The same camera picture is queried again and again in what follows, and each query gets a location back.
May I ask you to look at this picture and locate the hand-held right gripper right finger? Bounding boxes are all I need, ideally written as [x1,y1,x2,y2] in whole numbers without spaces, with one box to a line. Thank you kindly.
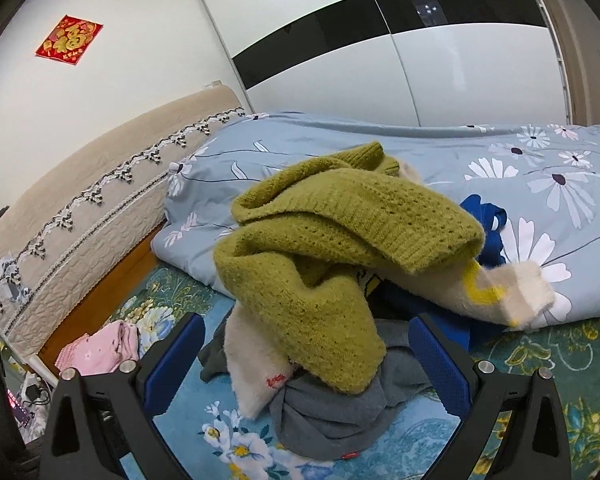
[409,312,581,480]

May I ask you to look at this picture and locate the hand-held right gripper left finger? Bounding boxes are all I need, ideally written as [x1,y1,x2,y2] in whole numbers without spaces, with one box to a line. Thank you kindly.
[39,312,207,480]

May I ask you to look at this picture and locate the olive green fuzzy towel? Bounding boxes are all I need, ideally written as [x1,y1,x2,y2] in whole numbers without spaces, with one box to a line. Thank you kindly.
[213,141,486,395]

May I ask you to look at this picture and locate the pink folded clothes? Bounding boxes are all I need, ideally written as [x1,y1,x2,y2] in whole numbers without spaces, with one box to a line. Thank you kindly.
[55,321,141,376]

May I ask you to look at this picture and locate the cream fluffy sweater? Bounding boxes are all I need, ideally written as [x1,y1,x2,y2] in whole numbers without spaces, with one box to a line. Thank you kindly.
[224,157,556,418]

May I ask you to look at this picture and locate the teal floral bed sheet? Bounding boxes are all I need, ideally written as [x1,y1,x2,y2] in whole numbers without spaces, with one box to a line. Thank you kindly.
[95,265,600,480]

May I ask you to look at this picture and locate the grey garment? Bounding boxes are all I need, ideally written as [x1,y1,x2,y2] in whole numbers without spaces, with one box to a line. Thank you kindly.
[197,317,461,461]

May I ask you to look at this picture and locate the blue garment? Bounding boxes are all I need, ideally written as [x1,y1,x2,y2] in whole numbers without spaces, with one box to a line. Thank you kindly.
[370,194,508,351]

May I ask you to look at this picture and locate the beige quilted headboard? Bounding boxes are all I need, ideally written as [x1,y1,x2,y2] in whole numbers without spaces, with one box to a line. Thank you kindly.
[0,84,246,356]

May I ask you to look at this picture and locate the light blue floral duvet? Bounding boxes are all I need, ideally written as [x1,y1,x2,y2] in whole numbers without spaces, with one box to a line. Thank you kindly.
[151,111,600,331]

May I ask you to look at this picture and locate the white wardrobe with black stripe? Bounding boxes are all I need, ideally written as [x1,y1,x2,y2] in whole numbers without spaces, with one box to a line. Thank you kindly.
[195,0,571,128]

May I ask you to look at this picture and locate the wooden bed frame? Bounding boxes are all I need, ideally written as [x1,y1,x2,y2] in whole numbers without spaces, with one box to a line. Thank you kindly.
[39,232,168,376]

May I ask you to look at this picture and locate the red wall decoration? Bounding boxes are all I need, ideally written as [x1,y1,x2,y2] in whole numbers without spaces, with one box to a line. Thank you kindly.
[35,16,104,66]

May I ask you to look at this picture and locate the beige door frame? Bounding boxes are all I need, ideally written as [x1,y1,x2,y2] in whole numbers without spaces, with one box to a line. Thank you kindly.
[522,0,600,127]

